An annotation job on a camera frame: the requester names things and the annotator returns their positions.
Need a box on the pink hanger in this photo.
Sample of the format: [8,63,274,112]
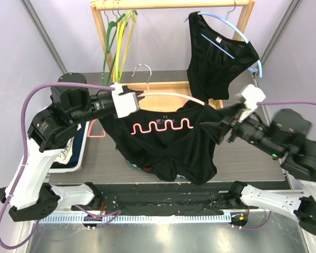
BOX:
[87,64,205,138]

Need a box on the black tank top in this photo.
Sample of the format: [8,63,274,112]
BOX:
[104,101,225,185]
[187,12,260,101]

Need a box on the light blue hanger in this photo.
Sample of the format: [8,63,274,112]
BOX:
[184,5,264,78]

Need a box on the navy maroon-trim tank top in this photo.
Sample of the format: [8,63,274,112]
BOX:
[130,164,155,175]

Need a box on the green hanger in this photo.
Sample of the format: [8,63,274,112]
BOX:
[102,11,125,86]

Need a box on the neon yellow hanger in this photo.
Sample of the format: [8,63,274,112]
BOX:
[113,9,139,82]

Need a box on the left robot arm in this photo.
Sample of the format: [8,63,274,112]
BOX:
[0,73,143,222]

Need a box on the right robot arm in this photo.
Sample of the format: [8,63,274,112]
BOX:
[201,106,316,236]

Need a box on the wooden clothes rack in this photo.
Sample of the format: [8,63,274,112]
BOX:
[90,0,256,109]

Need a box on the navy folded garment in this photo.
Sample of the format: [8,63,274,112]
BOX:
[67,125,85,168]

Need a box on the white printed shirt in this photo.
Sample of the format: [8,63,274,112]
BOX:
[55,138,74,164]

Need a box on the blue plastic tub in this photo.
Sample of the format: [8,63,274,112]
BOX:
[125,159,189,182]

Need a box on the white laundry basket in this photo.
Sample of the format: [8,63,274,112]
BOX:
[49,122,89,173]

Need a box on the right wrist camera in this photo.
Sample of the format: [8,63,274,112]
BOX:
[238,84,265,123]

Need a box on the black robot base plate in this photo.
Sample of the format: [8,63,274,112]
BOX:
[82,182,247,216]

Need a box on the white cable duct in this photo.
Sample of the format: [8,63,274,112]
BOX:
[40,212,232,224]

